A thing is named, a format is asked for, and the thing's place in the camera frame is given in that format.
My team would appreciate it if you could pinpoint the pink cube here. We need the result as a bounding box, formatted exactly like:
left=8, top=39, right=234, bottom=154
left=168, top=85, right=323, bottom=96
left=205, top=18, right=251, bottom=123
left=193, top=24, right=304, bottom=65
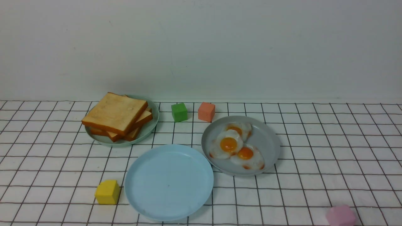
left=326, top=205, right=356, bottom=226

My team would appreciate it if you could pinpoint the yellow cube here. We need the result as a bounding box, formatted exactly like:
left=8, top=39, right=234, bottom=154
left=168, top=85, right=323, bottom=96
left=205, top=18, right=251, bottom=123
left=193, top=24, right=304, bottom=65
left=95, top=179, right=121, bottom=205

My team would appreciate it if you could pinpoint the orange cube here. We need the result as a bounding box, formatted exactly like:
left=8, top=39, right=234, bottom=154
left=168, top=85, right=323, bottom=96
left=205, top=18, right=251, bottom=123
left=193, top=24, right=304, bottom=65
left=198, top=102, right=215, bottom=122

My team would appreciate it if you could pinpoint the green cube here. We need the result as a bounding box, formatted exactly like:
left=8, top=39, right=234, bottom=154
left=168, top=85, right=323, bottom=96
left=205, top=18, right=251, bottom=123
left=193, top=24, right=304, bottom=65
left=171, top=103, right=188, bottom=122

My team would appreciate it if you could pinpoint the fried egg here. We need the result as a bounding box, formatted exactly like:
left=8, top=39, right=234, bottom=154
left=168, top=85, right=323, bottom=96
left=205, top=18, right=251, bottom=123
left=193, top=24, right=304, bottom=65
left=223, top=122, right=253, bottom=142
left=230, top=144, right=265, bottom=170
left=209, top=130, right=244, bottom=160

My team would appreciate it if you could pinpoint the white grid tablecloth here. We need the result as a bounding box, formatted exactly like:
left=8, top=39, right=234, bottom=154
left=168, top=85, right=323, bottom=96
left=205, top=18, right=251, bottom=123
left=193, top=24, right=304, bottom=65
left=0, top=100, right=402, bottom=226

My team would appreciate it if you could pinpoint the toast slice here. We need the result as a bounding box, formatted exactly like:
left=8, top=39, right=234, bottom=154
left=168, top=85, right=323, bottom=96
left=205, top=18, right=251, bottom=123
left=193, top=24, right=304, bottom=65
left=124, top=107, right=153, bottom=136
left=89, top=127, right=141, bottom=143
left=82, top=92, right=148, bottom=135

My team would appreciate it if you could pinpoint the pale green plate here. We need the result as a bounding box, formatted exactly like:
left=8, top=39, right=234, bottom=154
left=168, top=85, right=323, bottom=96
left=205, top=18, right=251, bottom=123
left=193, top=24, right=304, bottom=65
left=85, top=95, right=160, bottom=148

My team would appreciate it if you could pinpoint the light blue plate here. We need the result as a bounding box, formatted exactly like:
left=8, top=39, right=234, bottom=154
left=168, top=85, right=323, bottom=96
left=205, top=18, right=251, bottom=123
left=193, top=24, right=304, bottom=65
left=124, top=144, right=214, bottom=222

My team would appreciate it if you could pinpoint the grey plate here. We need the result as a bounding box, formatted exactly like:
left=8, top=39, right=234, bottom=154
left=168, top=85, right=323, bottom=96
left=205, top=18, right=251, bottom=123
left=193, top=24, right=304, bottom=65
left=201, top=116, right=281, bottom=176

